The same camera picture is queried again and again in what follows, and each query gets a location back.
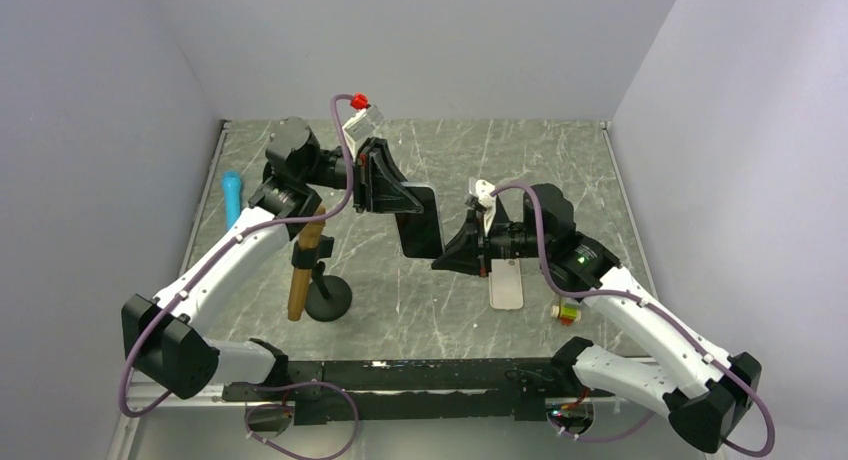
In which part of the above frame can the phone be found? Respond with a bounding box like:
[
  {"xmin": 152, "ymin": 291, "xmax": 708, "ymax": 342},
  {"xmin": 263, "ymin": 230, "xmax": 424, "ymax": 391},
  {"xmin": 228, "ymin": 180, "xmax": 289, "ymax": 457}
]
[{"xmin": 395, "ymin": 182, "xmax": 444, "ymax": 260}]

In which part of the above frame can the gold microphone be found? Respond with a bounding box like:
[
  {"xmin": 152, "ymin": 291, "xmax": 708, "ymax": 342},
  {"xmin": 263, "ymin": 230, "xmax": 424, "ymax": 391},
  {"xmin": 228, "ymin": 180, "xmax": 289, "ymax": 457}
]
[{"xmin": 287, "ymin": 220, "xmax": 326, "ymax": 322}]

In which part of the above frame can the blue toy microphone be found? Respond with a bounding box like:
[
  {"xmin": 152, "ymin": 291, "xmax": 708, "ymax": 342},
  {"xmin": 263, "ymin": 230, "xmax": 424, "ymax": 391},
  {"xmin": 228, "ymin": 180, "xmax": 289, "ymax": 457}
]
[{"xmin": 221, "ymin": 170, "xmax": 243, "ymax": 230}]

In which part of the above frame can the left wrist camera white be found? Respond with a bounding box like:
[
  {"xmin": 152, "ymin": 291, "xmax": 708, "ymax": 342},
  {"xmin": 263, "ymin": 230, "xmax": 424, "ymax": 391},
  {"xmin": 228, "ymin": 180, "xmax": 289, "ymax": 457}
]
[{"xmin": 343, "ymin": 93, "xmax": 383, "ymax": 144}]

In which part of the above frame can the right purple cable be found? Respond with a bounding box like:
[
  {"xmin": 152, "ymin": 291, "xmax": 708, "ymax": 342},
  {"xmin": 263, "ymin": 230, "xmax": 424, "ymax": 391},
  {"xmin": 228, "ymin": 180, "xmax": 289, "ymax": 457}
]
[{"xmin": 490, "ymin": 180, "xmax": 776, "ymax": 458}]

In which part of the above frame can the black microphone stand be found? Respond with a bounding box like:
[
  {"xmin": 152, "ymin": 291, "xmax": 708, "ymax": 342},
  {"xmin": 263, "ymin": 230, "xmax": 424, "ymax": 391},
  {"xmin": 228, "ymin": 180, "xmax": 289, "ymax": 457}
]
[{"xmin": 291, "ymin": 235, "xmax": 353, "ymax": 322}]

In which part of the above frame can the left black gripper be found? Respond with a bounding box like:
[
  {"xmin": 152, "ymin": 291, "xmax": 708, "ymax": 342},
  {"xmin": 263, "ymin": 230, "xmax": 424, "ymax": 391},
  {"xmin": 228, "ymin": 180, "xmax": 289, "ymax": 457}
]
[{"xmin": 302, "ymin": 139, "xmax": 427, "ymax": 217}]

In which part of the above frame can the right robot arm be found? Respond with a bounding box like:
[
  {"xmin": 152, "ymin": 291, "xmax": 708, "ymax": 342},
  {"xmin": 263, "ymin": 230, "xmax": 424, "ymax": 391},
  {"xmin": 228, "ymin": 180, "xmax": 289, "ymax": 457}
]
[{"xmin": 433, "ymin": 179, "xmax": 776, "ymax": 458}]

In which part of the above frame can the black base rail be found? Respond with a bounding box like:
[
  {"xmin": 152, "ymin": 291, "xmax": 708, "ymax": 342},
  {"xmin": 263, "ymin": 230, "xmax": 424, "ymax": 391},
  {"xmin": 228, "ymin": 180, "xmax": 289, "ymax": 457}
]
[{"xmin": 222, "ymin": 358, "xmax": 587, "ymax": 426}]

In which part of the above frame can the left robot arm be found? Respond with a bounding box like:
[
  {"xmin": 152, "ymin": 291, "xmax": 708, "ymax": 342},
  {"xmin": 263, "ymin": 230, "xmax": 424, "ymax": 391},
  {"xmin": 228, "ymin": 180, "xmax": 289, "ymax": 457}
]
[{"xmin": 121, "ymin": 110, "xmax": 443, "ymax": 400}]

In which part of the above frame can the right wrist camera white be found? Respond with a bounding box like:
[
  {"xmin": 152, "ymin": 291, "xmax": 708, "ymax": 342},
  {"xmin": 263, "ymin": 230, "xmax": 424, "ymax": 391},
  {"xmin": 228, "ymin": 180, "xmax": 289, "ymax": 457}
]
[{"xmin": 467, "ymin": 178, "xmax": 498, "ymax": 237}]

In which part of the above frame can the beige phone case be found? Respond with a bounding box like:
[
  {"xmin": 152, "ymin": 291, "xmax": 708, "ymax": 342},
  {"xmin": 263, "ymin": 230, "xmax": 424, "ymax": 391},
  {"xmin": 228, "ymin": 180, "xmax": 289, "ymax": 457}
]
[{"xmin": 488, "ymin": 259, "xmax": 524, "ymax": 311}]

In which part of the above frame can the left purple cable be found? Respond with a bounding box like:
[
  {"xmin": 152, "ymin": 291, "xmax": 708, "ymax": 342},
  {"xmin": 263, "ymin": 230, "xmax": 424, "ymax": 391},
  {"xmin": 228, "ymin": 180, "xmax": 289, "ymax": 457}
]
[{"xmin": 117, "ymin": 93, "xmax": 362, "ymax": 419}]

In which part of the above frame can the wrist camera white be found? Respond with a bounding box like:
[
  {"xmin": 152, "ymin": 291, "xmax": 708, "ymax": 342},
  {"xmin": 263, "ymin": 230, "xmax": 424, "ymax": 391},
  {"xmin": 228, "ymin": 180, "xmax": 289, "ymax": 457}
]
[
  {"xmin": 343, "ymin": 93, "xmax": 383, "ymax": 144},
  {"xmin": 467, "ymin": 178, "xmax": 498, "ymax": 237}
]

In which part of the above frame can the purple cable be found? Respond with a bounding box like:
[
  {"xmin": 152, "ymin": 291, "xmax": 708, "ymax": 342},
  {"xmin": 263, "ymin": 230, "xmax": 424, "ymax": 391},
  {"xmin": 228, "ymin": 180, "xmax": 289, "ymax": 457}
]
[
  {"xmin": 117, "ymin": 93, "xmax": 362, "ymax": 419},
  {"xmin": 490, "ymin": 180, "xmax": 776, "ymax": 458}
]

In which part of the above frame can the colourful toy brick assembly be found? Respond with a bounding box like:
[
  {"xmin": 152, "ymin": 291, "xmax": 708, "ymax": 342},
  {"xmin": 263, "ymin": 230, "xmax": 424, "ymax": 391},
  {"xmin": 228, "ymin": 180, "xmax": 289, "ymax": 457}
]
[{"xmin": 550, "ymin": 297, "xmax": 582, "ymax": 326}]

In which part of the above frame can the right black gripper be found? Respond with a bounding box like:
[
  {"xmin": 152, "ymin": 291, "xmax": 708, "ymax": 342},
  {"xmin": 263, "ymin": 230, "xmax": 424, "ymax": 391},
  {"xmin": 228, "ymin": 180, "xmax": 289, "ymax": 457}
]
[{"xmin": 432, "ymin": 209, "xmax": 550, "ymax": 276}]

